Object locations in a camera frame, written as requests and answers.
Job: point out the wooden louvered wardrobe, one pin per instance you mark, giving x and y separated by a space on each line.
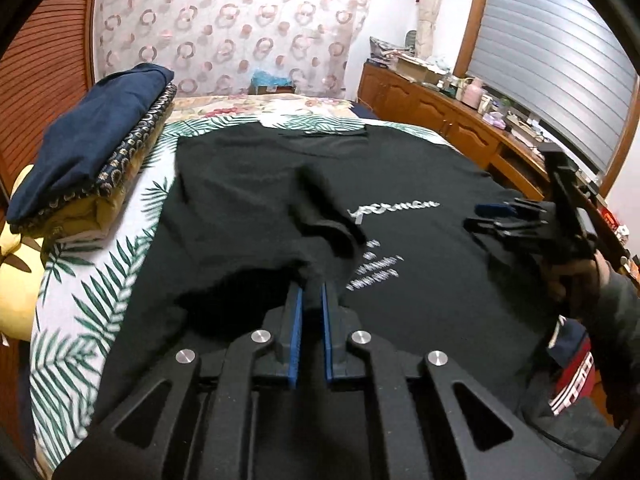
50 60

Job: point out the purple tissue box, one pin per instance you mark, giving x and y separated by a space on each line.
495 120

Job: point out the green leaf print sheet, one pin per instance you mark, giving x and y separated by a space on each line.
65 340

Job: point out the dark cloth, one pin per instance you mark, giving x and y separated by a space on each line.
565 425

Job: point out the black printed t-shirt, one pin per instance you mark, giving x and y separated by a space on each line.
240 200

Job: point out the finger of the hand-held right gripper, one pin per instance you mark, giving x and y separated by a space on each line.
505 230
500 210

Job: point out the floral blanket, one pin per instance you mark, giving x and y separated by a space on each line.
225 105

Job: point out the circle patterned sheer curtain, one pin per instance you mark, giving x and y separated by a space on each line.
225 25

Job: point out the pink thermos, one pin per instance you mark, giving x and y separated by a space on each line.
474 94

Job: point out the person's right forearm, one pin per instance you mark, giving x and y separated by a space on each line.
615 320

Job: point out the navy mattress cover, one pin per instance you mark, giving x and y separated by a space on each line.
362 110

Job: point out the wooden cabinet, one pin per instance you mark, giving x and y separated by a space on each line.
425 105

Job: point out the navy folded garment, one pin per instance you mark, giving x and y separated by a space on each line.
90 130

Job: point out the yellow plush toy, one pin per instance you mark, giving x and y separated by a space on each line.
20 280

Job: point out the mustard yellow folded cloth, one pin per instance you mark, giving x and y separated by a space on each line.
85 220

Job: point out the small cardboard box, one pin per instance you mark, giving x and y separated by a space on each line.
272 90

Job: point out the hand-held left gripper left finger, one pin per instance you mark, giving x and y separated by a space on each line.
296 340

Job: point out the open cardboard box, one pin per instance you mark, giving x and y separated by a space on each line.
417 69

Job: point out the beige window curtain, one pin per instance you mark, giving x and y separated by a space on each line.
430 10

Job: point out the patterned folded fabric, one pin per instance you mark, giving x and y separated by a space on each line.
390 49

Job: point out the person's right hand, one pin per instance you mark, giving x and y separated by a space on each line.
575 285

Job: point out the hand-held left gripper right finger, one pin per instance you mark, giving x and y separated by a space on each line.
327 340

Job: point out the grey window blind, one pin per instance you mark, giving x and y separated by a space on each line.
550 50

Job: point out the red white striped cloth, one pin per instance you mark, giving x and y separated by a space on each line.
575 365

